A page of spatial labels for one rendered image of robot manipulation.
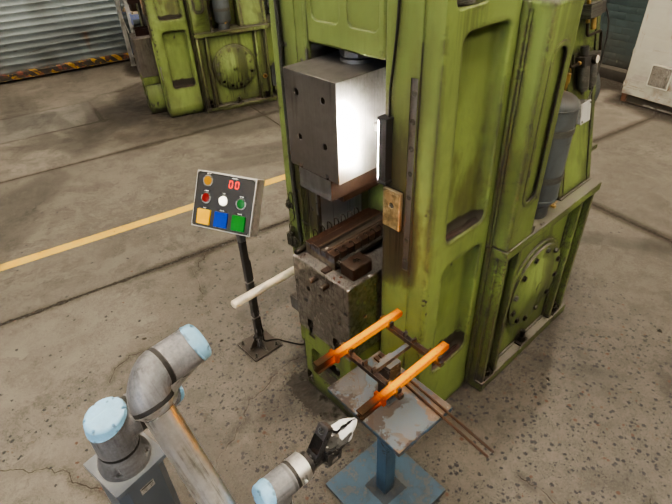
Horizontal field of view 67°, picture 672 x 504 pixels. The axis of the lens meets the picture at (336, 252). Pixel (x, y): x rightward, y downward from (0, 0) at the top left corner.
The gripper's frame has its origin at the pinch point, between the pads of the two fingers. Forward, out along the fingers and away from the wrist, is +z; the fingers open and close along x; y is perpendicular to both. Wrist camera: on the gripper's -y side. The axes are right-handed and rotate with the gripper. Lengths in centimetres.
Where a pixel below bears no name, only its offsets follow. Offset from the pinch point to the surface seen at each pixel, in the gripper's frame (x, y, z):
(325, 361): -23.3, -1.8, 8.6
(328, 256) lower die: -68, -3, 49
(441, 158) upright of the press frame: -25, -59, 67
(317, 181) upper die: -72, -39, 49
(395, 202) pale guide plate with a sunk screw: -40, -37, 62
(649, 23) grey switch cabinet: -149, 3, 603
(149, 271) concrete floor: -251, 94, 24
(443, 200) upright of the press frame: -24, -41, 71
